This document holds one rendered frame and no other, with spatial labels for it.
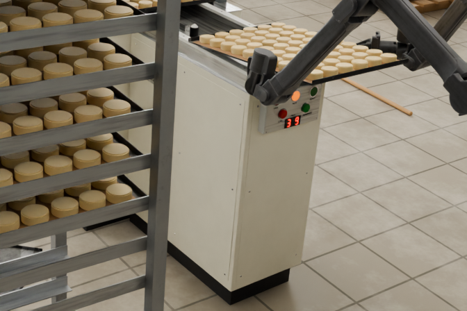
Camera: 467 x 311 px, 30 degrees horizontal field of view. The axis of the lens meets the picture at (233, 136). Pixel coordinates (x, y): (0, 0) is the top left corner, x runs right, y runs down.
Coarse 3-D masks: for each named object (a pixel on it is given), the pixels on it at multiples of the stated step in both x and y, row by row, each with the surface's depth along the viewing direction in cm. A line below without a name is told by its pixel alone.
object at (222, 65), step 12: (180, 36) 297; (180, 48) 298; (192, 48) 292; (204, 48) 288; (204, 60) 289; (216, 60) 283; (228, 60) 280; (216, 72) 285; (228, 72) 280; (240, 72) 275; (240, 84) 276
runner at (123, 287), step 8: (128, 280) 170; (136, 280) 172; (144, 280) 173; (104, 288) 168; (112, 288) 169; (120, 288) 170; (128, 288) 171; (136, 288) 172; (80, 296) 165; (88, 296) 166; (96, 296) 167; (104, 296) 168; (112, 296) 170; (56, 304) 162; (64, 304) 163; (72, 304) 164; (80, 304) 166; (88, 304) 167
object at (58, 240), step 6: (60, 234) 210; (66, 234) 211; (54, 240) 210; (60, 240) 210; (66, 240) 211; (54, 246) 211; (60, 276) 215; (60, 294) 217; (66, 294) 218; (54, 300) 218; (60, 300) 218
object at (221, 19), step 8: (184, 8) 342; (192, 8) 337; (200, 8) 333; (208, 8) 329; (216, 8) 328; (200, 16) 335; (208, 16) 330; (216, 16) 327; (224, 16) 322; (232, 16) 321; (216, 24) 328; (224, 24) 324; (232, 24) 320; (240, 24) 316; (248, 24) 314
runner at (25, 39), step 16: (144, 16) 148; (16, 32) 135; (32, 32) 137; (48, 32) 138; (64, 32) 140; (80, 32) 142; (96, 32) 144; (112, 32) 145; (128, 32) 147; (0, 48) 135; (16, 48) 136
